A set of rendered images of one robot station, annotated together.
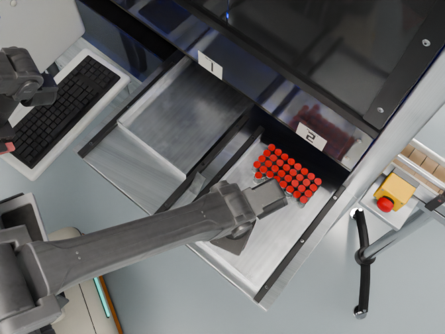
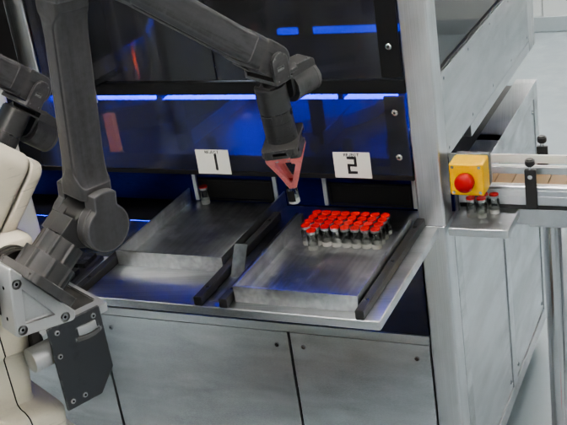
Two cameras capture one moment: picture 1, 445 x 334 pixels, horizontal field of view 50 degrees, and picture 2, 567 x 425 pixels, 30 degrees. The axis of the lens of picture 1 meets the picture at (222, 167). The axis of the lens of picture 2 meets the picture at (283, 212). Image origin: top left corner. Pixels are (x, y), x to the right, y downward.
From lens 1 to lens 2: 1.55 m
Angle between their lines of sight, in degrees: 44
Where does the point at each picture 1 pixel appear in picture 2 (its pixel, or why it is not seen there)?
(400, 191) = (471, 159)
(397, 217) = (500, 224)
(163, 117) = (174, 244)
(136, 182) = (160, 291)
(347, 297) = not seen: outside the picture
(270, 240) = (353, 277)
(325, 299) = not seen: outside the picture
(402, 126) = (413, 47)
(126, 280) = not seen: outside the picture
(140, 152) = (156, 272)
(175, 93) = (180, 228)
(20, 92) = (32, 93)
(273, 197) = (302, 59)
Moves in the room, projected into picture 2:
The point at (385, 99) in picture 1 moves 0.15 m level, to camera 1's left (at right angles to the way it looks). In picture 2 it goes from (385, 29) to (312, 44)
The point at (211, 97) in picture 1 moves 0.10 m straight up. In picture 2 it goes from (226, 217) to (219, 179)
